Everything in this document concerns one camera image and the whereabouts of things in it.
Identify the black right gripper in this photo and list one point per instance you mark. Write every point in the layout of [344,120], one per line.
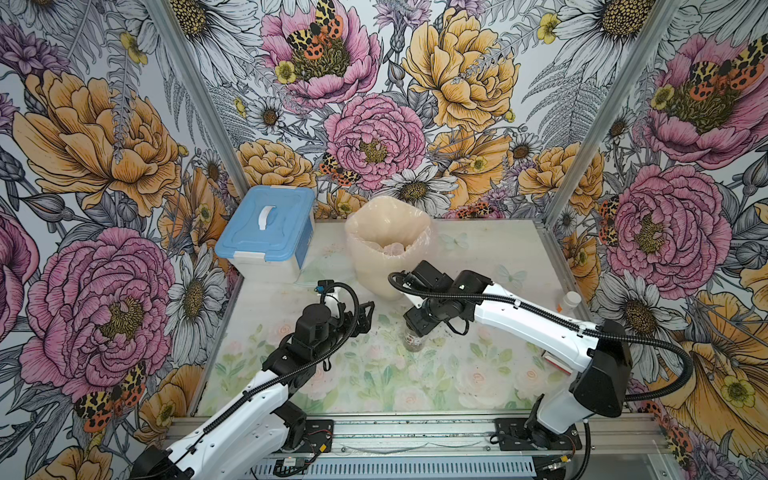
[417,322]

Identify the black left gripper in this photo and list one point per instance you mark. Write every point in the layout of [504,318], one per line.
[363,322]

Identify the clear jar with rose tea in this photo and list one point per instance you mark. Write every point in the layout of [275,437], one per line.
[412,341]

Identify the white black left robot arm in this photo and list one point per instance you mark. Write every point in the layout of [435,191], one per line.
[262,419]

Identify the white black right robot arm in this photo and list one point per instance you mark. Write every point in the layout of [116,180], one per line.
[599,361]

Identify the bin with pink bag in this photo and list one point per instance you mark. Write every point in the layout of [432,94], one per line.
[388,235]

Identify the blue lidded storage box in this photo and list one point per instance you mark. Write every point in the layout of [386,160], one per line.
[268,237]

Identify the pink white paper packet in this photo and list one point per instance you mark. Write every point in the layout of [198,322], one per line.
[557,363]

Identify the small white capped bottle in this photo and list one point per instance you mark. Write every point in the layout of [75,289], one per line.
[569,304]

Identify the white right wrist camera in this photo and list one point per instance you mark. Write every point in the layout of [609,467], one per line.
[426,277]

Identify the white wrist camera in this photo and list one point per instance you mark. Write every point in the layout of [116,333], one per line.
[426,277]
[330,294]

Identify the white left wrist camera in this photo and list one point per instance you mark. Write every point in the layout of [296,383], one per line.
[330,294]

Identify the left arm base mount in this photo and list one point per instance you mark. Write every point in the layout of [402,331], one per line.
[315,436]

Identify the aluminium front rail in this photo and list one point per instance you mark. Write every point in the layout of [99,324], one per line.
[457,446]

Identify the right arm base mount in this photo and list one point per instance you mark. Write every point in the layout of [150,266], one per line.
[511,434]

